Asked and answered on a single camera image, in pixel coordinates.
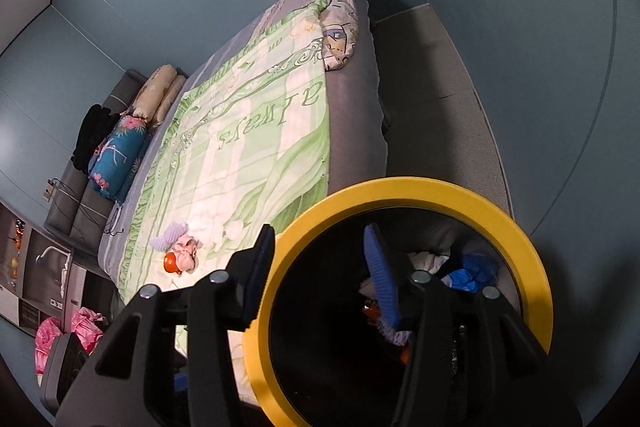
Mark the yellow rimmed black bin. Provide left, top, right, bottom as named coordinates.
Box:
left=245, top=177, right=553, bottom=427

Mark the blue floral pillow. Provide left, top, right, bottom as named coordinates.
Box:
left=89, top=114, right=151, bottom=198

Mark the printed cardboard box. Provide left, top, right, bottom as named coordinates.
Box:
left=0, top=202, right=83, bottom=328

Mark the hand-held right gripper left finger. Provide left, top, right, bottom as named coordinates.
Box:
left=55, top=223, right=277, bottom=427

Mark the pink paper scrap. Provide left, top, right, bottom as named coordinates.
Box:
left=172, top=234, right=198, bottom=258

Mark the grey headboard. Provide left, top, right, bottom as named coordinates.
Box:
left=44, top=69, right=151, bottom=253

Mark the patterned quilt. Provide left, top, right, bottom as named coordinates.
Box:
left=320, top=0, right=361, bottom=72

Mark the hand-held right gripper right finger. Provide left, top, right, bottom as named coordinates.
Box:
left=363, top=223, right=583, bottom=427

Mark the beige pillow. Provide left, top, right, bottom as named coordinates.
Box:
left=150, top=76, right=187, bottom=128
left=135, top=66, right=178, bottom=122

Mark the grey bed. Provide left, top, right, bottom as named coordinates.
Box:
left=97, top=0, right=391, bottom=408

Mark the black clothing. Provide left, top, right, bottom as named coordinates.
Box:
left=71, top=104, right=118, bottom=170

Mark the blue glove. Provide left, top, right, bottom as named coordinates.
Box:
left=442, top=254, right=501, bottom=293

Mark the black cable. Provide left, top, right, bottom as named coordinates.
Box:
left=50, top=177, right=126, bottom=238

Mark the green floral blanket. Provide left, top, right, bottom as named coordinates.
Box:
left=117, top=0, right=333, bottom=403

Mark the pink bag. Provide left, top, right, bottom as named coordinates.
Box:
left=35, top=307, right=103, bottom=375

